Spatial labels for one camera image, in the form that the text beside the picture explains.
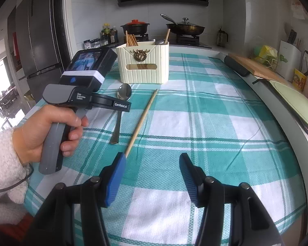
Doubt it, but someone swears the teal plaid tablecloth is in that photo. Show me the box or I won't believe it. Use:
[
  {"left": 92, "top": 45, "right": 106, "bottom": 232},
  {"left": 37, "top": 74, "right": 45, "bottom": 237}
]
[{"left": 24, "top": 52, "right": 308, "bottom": 246}]

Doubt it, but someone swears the cream ribbed utensil holder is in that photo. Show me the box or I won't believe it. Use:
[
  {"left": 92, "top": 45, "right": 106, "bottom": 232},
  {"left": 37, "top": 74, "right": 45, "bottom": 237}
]
[{"left": 116, "top": 42, "right": 170, "bottom": 84}]

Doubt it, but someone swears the large steel spoon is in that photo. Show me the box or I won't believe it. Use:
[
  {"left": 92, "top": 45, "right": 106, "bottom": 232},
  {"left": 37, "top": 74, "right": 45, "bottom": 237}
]
[{"left": 109, "top": 83, "right": 132, "bottom": 145}]

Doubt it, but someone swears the pale green tray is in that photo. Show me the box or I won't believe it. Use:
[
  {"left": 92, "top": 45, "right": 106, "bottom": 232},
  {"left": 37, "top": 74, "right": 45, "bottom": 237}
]
[{"left": 253, "top": 78, "right": 308, "bottom": 140}]

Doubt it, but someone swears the black cable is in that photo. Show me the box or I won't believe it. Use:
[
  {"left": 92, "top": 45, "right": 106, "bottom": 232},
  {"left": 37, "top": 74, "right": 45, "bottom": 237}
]
[{"left": 0, "top": 169, "right": 33, "bottom": 194}]

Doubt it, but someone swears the black gas stove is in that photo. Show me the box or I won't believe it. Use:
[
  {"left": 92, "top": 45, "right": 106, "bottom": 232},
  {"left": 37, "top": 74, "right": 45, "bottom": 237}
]
[{"left": 123, "top": 33, "right": 212, "bottom": 50}]

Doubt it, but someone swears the black wok with glass lid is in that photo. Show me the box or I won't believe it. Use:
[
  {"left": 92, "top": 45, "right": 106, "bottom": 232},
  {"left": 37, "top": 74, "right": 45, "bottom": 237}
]
[{"left": 160, "top": 14, "right": 206, "bottom": 37}]

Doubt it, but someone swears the white knife block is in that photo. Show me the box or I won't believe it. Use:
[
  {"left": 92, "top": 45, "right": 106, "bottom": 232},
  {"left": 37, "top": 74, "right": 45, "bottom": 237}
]
[{"left": 278, "top": 29, "right": 302, "bottom": 82}]

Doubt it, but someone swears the wall paper note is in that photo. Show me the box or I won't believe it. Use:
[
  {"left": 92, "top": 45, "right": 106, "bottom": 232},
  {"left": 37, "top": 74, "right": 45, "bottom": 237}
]
[{"left": 290, "top": 0, "right": 308, "bottom": 20}]

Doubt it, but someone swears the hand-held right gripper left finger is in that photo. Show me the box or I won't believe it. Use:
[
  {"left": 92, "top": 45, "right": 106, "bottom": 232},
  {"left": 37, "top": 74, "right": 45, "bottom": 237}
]
[{"left": 24, "top": 152, "right": 127, "bottom": 246}]

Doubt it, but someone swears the yellow green bag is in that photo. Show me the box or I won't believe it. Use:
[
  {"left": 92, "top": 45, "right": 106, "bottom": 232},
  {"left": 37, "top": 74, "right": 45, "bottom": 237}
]
[{"left": 254, "top": 45, "right": 281, "bottom": 65}]

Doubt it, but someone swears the glass french press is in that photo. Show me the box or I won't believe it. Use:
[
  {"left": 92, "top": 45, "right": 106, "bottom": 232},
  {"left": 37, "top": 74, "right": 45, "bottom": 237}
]
[{"left": 217, "top": 28, "right": 229, "bottom": 48}]

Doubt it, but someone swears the person's left forearm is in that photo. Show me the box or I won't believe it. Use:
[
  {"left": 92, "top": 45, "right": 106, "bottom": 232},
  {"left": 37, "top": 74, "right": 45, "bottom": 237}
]
[{"left": 0, "top": 127, "right": 33, "bottom": 226}]

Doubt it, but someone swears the soy sauce bottle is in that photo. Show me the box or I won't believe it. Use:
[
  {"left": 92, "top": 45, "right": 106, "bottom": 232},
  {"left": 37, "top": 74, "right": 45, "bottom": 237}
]
[{"left": 101, "top": 23, "right": 111, "bottom": 44}]

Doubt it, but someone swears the dark wooden dining furniture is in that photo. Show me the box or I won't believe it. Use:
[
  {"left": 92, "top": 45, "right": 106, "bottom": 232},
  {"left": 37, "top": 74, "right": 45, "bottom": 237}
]
[{"left": 0, "top": 87, "right": 19, "bottom": 119}]

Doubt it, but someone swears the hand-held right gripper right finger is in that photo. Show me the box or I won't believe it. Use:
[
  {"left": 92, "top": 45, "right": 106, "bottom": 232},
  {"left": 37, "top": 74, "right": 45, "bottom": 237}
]
[{"left": 179, "top": 153, "right": 285, "bottom": 246}]

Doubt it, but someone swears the wooden cutting board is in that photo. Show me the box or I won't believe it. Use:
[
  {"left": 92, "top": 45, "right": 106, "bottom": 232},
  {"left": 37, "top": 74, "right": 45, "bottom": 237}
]
[{"left": 228, "top": 54, "right": 288, "bottom": 85}]

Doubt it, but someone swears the person's left hand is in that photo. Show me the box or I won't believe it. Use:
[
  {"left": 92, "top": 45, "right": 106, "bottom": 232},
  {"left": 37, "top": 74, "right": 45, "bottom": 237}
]
[{"left": 13, "top": 105, "right": 89, "bottom": 166}]

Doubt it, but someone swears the yellow snack packet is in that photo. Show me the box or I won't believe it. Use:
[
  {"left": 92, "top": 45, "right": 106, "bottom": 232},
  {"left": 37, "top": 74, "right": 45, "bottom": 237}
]
[{"left": 294, "top": 68, "right": 308, "bottom": 91}]

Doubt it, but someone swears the black clay pot red lid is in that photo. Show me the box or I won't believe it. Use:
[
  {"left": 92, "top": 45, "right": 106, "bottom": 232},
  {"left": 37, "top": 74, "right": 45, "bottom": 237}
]
[{"left": 120, "top": 19, "right": 150, "bottom": 35}]

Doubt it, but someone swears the grey refrigerator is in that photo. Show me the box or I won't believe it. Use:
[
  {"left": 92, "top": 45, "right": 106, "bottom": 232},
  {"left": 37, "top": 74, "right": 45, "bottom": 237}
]
[{"left": 7, "top": 0, "right": 73, "bottom": 101}]

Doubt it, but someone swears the red cloth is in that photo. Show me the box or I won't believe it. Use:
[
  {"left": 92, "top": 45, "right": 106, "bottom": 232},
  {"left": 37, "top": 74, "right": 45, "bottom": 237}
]
[{"left": 0, "top": 215, "right": 39, "bottom": 246}]

